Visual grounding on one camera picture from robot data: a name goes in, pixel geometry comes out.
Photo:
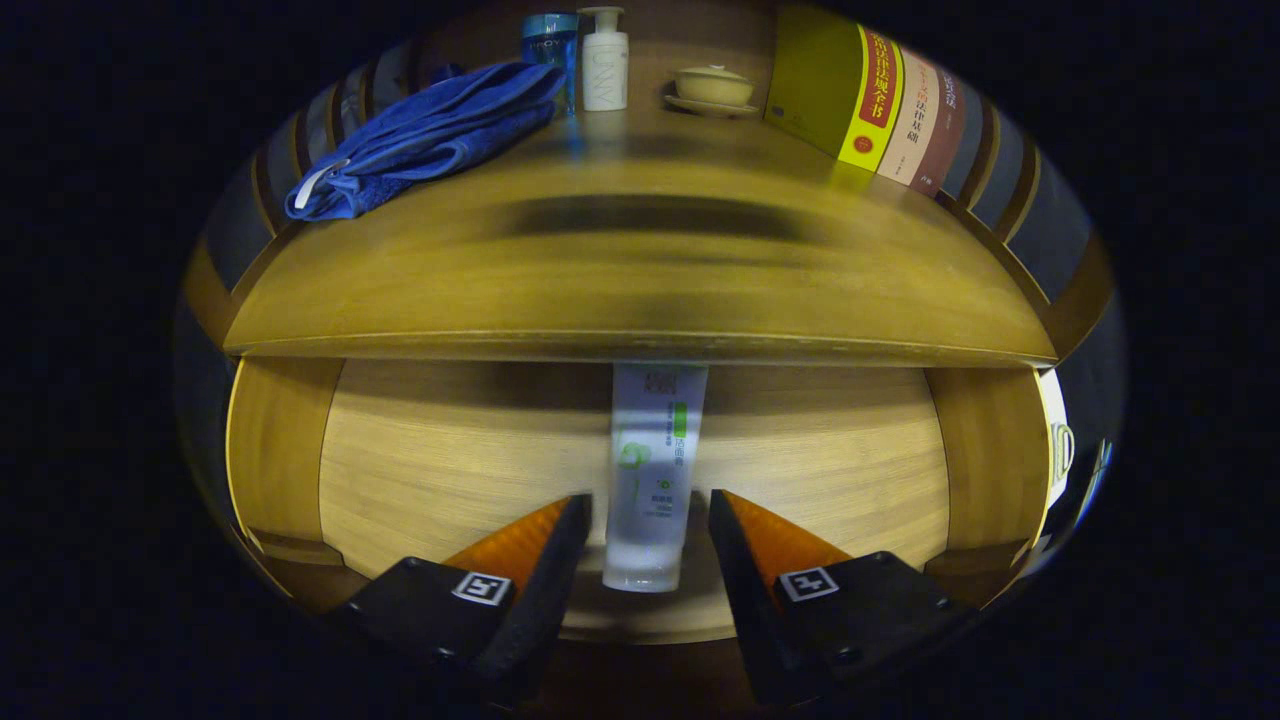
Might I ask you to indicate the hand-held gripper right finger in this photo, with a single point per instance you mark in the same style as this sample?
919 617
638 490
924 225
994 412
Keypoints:
745 590

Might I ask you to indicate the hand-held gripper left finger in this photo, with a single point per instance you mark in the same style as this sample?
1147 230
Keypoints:
545 590

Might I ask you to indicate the white tube green label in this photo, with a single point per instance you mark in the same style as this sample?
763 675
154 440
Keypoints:
650 470

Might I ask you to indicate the wooden drawer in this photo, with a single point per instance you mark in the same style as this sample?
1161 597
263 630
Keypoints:
450 450

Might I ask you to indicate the wooden countertop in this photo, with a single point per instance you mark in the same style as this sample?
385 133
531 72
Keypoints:
640 280

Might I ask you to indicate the wooden cabinet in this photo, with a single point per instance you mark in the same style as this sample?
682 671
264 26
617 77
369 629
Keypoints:
690 40

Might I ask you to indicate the blue towel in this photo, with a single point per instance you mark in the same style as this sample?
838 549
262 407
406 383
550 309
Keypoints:
430 135

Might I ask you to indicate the beige saucer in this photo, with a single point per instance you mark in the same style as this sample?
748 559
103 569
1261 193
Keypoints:
710 108

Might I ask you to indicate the brown book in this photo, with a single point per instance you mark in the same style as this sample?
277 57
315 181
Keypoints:
945 135

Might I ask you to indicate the beige book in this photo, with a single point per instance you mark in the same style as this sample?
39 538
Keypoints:
912 120

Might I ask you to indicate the beige lidded teacup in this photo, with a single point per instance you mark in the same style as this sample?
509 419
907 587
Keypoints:
713 87

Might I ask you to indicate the yellow book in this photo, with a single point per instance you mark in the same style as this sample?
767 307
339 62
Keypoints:
820 80

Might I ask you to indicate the white pump bottle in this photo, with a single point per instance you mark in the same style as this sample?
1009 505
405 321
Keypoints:
604 70

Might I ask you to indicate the blue bottle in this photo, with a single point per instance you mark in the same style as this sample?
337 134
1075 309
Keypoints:
550 50

